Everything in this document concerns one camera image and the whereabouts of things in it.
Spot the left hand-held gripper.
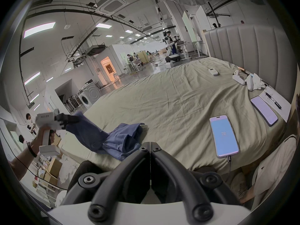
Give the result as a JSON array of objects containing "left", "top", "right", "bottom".
[{"left": 35, "top": 109, "right": 80, "bottom": 157}]

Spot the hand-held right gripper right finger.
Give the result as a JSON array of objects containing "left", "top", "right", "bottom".
[{"left": 150, "top": 142, "right": 240, "bottom": 223}]

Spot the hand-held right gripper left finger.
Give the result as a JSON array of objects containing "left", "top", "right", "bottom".
[{"left": 61, "top": 142, "right": 150, "bottom": 223}]

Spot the blue shirt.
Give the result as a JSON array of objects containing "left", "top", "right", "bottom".
[{"left": 66, "top": 112, "right": 146, "bottom": 162}]

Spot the person's left hand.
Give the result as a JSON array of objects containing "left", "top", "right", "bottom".
[{"left": 30, "top": 127, "right": 56, "bottom": 154}]

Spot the white washing machine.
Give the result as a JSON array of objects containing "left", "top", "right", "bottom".
[
  {"left": 84, "top": 82, "right": 103, "bottom": 105},
  {"left": 78, "top": 93, "right": 91, "bottom": 109}
]

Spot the brown carton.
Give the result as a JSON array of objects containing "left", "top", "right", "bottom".
[
  {"left": 43, "top": 171, "right": 59, "bottom": 187},
  {"left": 48, "top": 157, "right": 63, "bottom": 180}
]

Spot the phone with lit blue screen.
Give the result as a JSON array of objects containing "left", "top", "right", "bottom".
[{"left": 209, "top": 115, "right": 240, "bottom": 158}]

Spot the bed with beige sheet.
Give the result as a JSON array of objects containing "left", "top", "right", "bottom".
[{"left": 59, "top": 56, "right": 293, "bottom": 174}]

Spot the group of people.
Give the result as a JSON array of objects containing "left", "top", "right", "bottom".
[{"left": 125, "top": 51, "right": 152, "bottom": 68}]

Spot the phone with purple screen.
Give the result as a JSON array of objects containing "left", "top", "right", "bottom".
[{"left": 250, "top": 96, "right": 279, "bottom": 127}]

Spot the white hand controller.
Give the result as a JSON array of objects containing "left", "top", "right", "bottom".
[
  {"left": 232, "top": 70, "right": 246, "bottom": 86},
  {"left": 245, "top": 75, "right": 255, "bottom": 91}
]

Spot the black pen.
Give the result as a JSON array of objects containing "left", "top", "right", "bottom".
[{"left": 264, "top": 92, "right": 282, "bottom": 109}]

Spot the white paper sheet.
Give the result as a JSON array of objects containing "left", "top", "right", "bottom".
[{"left": 257, "top": 83, "right": 292, "bottom": 122}]

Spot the crumpled white cloth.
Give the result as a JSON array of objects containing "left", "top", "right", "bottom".
[{"left": 252, "top": 73, "right": 267, "bottom": 90}]

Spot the white humanoid robot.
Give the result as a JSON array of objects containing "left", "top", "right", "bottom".
[{"left": 162, "top": 31, "right": 181, "bottom": 64}]

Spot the white desk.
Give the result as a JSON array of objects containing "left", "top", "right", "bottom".
[{"left": 177, "top": 39, "right": 208, "bottom": 59}]

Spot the grey padded headboard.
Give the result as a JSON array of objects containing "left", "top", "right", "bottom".
[{"left": 203, "top": 24, "right": 298, "bottom": 104}]

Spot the grey phone cable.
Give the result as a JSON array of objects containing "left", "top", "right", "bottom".
[{"left": 225, "top": 156, "right": 233, "bottom": 180}]

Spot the thin black cable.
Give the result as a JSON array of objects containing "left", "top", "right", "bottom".
[{"left": 8, "top": 158, "right": 69, "bottom": 191}]

